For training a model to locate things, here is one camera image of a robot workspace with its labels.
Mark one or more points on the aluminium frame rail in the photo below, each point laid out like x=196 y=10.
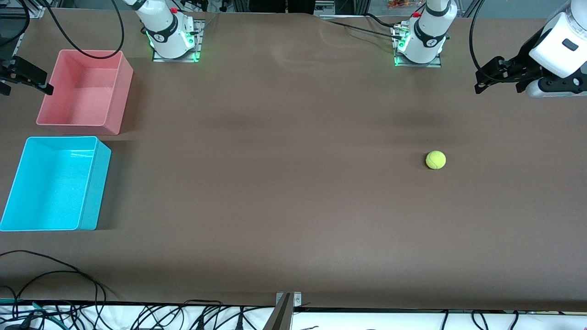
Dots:
x=36 y=12

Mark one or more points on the brown table cover mat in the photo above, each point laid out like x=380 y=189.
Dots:
x=293 y=183

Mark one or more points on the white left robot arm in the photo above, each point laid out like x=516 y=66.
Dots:
x=426 y=36

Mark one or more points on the blue plastic bin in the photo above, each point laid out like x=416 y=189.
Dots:
x=50 y=183

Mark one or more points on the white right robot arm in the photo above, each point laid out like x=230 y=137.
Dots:
x=165 y=32

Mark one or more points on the pink plastic bin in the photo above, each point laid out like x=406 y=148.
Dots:
x=87 y=96

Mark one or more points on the silver metal bracket plate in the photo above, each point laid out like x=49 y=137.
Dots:
x=297 y=300

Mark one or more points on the orange snack package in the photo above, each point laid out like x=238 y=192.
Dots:
x=399 y=3

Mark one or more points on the yellow-green tennis ball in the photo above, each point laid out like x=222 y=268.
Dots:
x=435 y=160

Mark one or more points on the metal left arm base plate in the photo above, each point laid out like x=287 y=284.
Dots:
x=415 y=65

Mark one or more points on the dark aluminium profile bar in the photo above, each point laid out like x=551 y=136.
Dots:
x=279 y=316

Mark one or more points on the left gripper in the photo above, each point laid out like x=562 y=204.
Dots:
x=525 y=58

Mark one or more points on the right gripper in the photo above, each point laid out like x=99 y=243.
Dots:
x=19 y=72

